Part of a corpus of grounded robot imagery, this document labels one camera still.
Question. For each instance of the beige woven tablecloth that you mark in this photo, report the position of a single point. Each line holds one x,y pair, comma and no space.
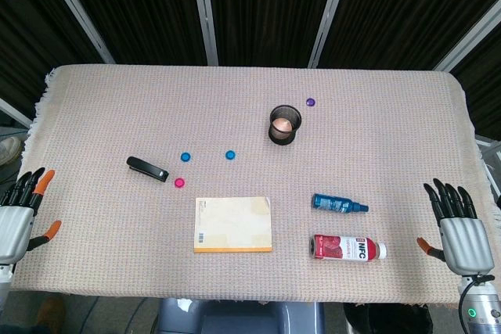
250,181

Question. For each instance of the purple round magnet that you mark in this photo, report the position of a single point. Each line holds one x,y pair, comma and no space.
310,102

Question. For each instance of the black mesh pen cup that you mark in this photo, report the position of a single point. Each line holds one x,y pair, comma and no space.
285,124

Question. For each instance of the white shoe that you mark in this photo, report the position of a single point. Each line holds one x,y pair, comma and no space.
8,150

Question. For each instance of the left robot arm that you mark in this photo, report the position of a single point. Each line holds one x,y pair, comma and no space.
4,283

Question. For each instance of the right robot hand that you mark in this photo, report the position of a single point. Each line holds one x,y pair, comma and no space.
463,238

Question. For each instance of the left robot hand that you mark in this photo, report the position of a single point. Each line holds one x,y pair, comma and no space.
13,224

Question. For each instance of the black stapler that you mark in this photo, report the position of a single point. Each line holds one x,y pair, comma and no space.
147,169

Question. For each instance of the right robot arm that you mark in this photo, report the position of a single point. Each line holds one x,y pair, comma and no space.
479,302

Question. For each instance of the white partition frame post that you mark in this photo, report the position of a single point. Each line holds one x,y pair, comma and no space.
204,11
330,13
76,9
467,38

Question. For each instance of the yellowed notepad with orange edge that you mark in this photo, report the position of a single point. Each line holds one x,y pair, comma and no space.
233,224

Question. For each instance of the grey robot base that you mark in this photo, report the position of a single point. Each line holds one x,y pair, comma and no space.
238,316

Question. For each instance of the blue round magnet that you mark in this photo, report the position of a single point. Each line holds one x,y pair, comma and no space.
185,156
230,155

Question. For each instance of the red NFC juice bottle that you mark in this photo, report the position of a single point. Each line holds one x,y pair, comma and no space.
344,248

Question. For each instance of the pink round magnet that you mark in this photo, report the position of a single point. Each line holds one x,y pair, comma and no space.
179,182

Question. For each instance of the blue spray bottle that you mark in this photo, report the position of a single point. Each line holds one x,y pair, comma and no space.
336,203

